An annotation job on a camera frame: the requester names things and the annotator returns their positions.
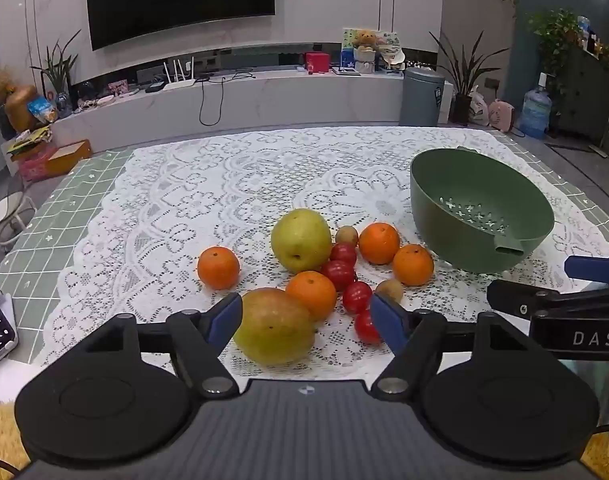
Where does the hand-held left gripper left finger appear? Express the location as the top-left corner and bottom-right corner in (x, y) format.
(79, 291), (244, 397)

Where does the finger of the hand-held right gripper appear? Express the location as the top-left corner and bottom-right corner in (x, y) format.
(487, 280), (609, 317)
(565, 255), (609, 286)

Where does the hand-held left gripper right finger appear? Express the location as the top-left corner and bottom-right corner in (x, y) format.
(369, 292), (528, 397)

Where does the red tomato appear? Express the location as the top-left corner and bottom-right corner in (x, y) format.
(353, 309), (383, 345)
(329, 242), (358, 267)
(342, 281), (374, 315)
(321, 260), (358, 292)

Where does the yellow-green mango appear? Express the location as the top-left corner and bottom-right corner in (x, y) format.
(232, 287), (317, 366)

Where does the orange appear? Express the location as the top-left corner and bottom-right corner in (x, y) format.
(285, 271), (338, 323)
(359, 222), (401, 266)
(197, 246), (241, 291)
(393, 244), (435, 287)

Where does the yellow-green pear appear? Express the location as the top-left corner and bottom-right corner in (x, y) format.
(270, 208), (333, 275)

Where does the green colander bowl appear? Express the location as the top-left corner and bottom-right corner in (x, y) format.
(409, 146), (556, 275)

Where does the white lace tablecloth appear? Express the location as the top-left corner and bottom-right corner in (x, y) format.
(37, 125), (609, 381)
(0, 127), (609, 401)

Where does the blue water jug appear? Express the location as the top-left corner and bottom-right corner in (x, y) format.
(521, 72), (553, 140)

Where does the dark green cabinet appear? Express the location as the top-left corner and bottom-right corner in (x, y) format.
(555, 47), (609, 143)

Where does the pink pig heater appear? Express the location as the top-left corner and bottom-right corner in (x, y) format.
(489, 99), (516, 133)

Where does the white plastic bag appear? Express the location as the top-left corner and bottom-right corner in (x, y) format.
(469, 87), (490, 127)

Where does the long-leaf plant in black pot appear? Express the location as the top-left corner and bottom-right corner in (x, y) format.
(429, 30), (510, 126)

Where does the grey pedal trash bin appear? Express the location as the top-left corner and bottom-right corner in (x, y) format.
(401, 67), (446, 127)

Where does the orange cardboard box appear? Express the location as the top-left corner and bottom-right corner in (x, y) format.
(49, 139), (92, 176)

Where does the white curved TV console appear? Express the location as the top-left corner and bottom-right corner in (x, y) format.
(49, 67), (455, 153)

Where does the ivy plant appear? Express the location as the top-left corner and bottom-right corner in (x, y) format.
(527, 8), (583, 91)

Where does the white router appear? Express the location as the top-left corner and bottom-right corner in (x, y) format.
(162, 59), (195, 92)

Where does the pink box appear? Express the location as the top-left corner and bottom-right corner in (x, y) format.
(17, 147), (58, 182)

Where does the white round stool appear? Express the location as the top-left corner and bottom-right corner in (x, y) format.
(0, 192), (38, 253)

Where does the pile of yellow magazines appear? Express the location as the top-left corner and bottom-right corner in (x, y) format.
(2, 127), (52, 161)

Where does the red box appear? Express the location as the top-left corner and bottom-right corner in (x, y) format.
(304, 52), (331, 75)

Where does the blue snack bag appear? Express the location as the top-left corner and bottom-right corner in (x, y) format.
(27, 97), (60, 123)

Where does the gold vase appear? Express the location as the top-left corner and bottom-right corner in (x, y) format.
(4, 85), (39, 133)

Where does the slim-leaf plant in glass vase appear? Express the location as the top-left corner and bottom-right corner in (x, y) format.
(30, 30), (82, 113)

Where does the black hanging cable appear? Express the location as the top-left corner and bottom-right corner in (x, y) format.
(199, 74), (258, 127)

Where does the black wall television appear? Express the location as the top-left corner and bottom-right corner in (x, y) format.
(86, 0), (276, 52)

